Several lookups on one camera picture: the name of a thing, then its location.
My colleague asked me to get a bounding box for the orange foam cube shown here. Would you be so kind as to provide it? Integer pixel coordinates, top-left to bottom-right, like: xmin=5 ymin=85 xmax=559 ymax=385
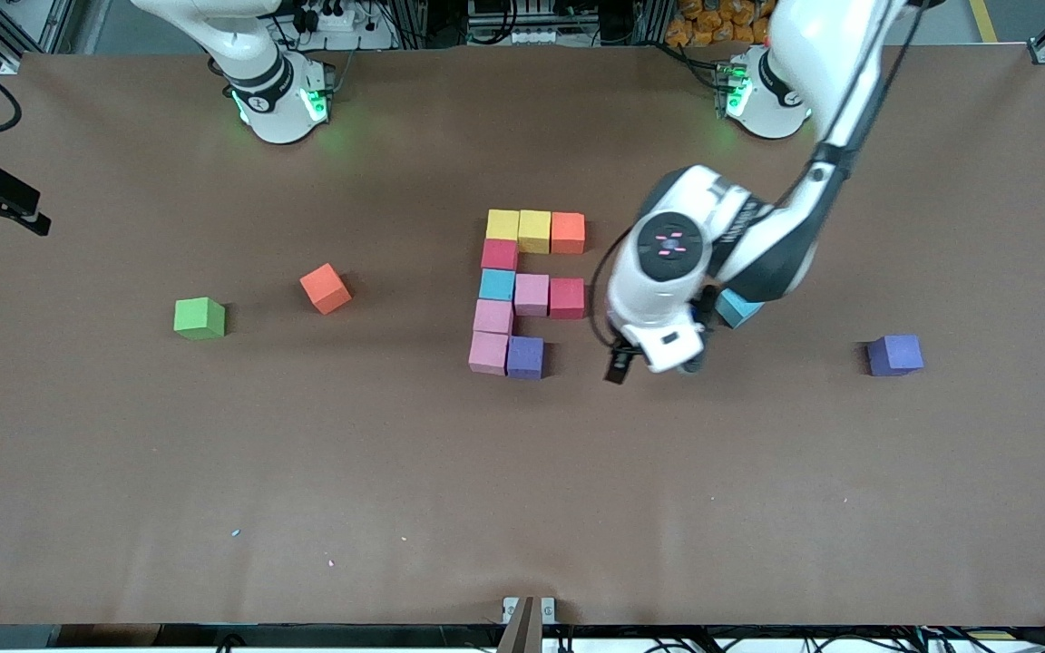
xmin=551 ymin=212 xmax=587 ymax=256
xmin=299 ymin=263 xmax=353 ymax=316

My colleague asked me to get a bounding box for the purple foam cube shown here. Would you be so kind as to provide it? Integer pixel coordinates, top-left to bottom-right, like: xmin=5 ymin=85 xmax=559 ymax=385
xmin=506 ymin=336 xmax=546 ymax=380
xmin=867 ymin=334 xmax=925 ymax=377

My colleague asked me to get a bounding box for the green foam cube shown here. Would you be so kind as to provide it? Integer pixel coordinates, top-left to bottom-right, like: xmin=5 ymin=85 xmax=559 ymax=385
xmin=173 ymin=297 xmax=226 ymax=341

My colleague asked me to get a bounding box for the pile of orange fruit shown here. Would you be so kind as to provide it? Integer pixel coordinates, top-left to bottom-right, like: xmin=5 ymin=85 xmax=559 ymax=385
xmin=666 ymin=0 xmax=777 ymax=48

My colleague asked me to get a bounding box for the small metal bracket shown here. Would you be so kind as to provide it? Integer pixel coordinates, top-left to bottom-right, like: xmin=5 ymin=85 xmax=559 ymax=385
xmin=502 ymin=596 xmax=558 ymax=627

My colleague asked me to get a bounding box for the brown wooden beam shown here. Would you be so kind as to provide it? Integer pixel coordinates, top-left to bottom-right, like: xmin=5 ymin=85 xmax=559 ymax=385
xmin=497 ymin=597 xmax=544 ymax=653

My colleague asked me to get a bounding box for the brown table cover sheet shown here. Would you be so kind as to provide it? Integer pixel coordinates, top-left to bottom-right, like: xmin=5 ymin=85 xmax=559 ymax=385
xmin=0 ymin=44 xmax=1045 ymax=627

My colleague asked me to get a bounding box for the red foam cube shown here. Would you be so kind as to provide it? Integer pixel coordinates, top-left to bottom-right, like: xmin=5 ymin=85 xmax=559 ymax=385
xmin=481 ymin=238 xmax=521 ymax=273
xmin=549 ymin=278 xmax=586 ymax=320

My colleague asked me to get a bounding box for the pink foam cube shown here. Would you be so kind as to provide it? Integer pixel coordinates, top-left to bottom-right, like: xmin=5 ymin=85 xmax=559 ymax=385
xmin=473 ymin=298 xmax=516 ymax=336
xmin=513 ymin=273 xmax=551 ymax=317
xmin=468 ymin=331 xmax=512 ymax=375

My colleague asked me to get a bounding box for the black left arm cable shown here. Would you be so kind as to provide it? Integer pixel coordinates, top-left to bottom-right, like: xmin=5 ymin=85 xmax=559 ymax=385
xmin=588 ymin=0 xmax=927 ymax=364

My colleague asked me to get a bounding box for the white power strip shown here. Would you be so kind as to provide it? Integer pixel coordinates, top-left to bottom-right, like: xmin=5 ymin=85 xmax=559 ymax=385
xmin=300 ymin=3 xmax=362 ymax=34

